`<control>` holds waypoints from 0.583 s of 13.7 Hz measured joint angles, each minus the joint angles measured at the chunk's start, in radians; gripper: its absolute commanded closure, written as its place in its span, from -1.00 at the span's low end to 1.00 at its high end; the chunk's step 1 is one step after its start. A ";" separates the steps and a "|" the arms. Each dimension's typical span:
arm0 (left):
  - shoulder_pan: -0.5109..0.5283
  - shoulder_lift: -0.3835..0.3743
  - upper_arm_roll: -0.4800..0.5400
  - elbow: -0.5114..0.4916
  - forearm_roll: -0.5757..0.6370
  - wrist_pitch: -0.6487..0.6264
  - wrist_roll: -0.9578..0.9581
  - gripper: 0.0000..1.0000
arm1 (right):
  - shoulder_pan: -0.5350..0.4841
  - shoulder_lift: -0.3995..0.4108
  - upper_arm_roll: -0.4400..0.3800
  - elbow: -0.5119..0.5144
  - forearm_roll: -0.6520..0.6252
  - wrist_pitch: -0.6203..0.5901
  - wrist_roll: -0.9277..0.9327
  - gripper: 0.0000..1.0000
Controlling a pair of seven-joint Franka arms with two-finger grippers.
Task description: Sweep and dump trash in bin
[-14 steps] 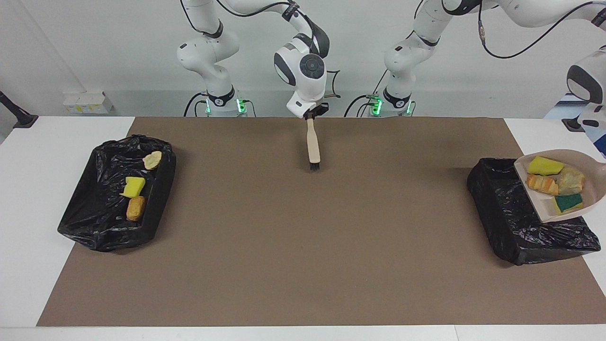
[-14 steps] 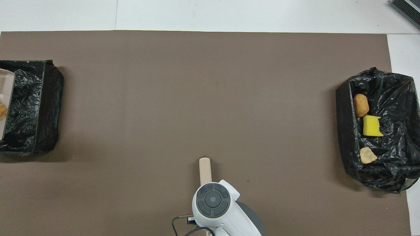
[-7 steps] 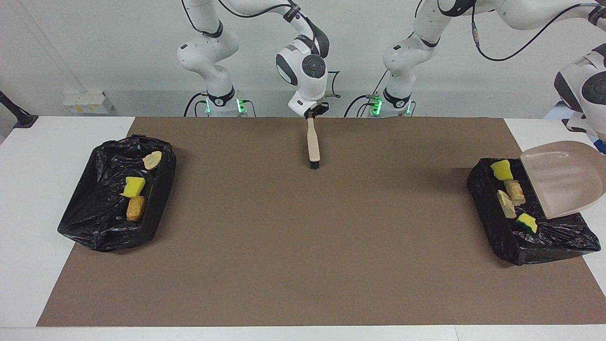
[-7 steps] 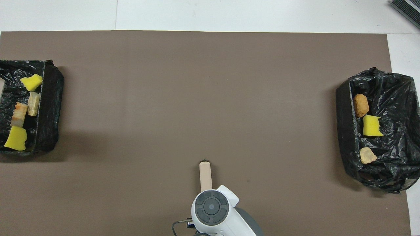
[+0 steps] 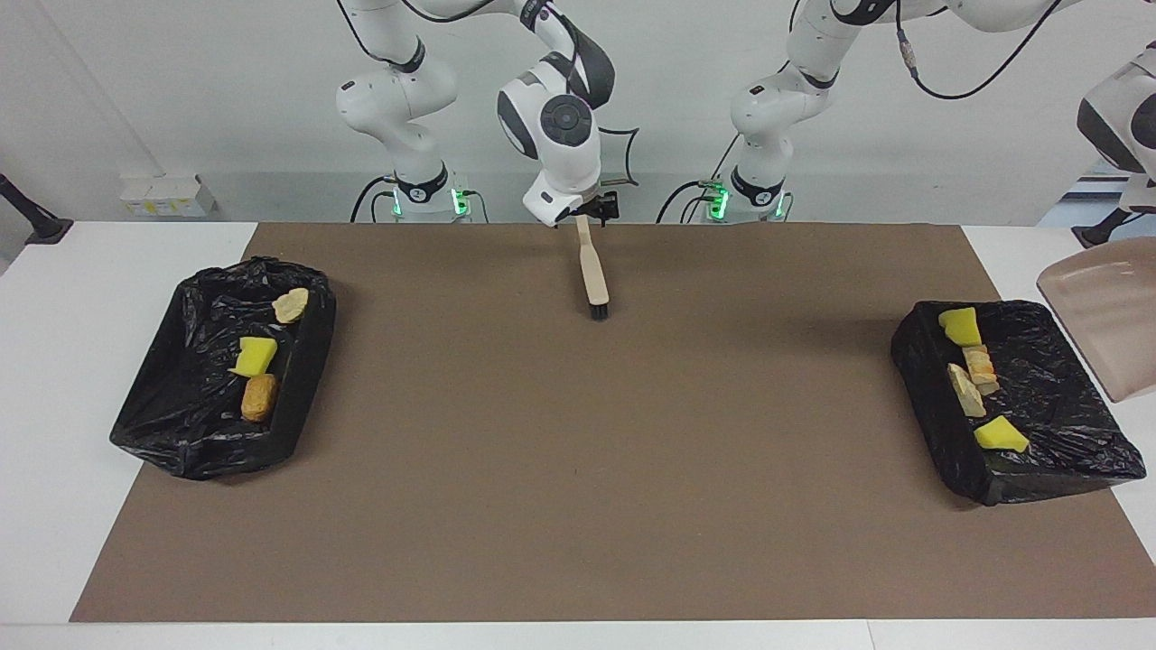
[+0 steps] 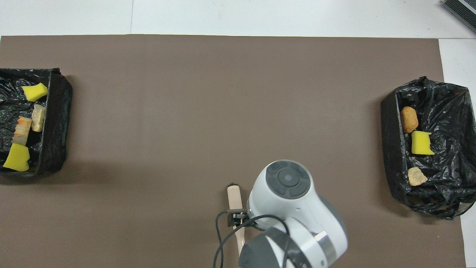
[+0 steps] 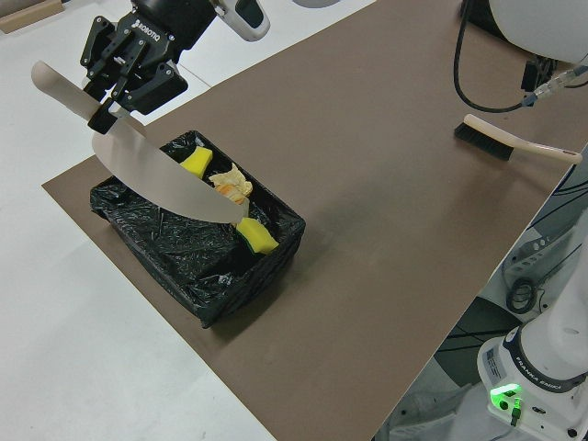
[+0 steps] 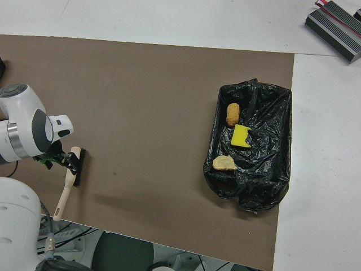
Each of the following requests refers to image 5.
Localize yellow notched sponge piece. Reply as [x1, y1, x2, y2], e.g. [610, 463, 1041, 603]
[228, 336, 279, 378]

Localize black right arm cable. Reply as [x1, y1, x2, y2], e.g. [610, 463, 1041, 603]
[592, 125, 642, 189]

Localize pale bread chunk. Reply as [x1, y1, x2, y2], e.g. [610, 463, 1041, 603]
[946, 362, 988, 419]

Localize beige plastic dustpan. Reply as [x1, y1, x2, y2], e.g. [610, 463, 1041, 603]
[1035, 237, 1156, 404]

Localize black bin with tight bag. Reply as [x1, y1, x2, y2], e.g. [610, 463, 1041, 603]
[890, 300, 1148, 507]

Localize black clamp stand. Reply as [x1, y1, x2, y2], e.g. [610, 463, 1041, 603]
[0, 173, 73, 246]
[1072, 208, 1141, 252]

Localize beige brush with black bristles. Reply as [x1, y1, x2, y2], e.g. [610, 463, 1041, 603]
[574, 215, 611, 321]

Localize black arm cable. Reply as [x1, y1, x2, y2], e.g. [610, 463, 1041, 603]
[592, 125, 642, 189]
[892, 0, 1067, 101]

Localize brown bread roll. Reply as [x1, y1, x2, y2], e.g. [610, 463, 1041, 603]
[240, 373, 280, 423]

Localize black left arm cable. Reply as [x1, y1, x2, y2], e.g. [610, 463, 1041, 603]
[892, 0, 1067, 101]

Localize yellow green sponge piece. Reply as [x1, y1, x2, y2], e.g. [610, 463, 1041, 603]
[973, 414, 1031, 454]

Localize white wall socket box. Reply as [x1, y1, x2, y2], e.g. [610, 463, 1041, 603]
[120, 174, 218, 218]

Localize black bin with loose bag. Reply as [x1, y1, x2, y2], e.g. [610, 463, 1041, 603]
[109, 256, 338, 481]

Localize brown paper table mat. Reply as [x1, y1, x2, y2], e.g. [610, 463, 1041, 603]
[70, 223, 1156, 624]

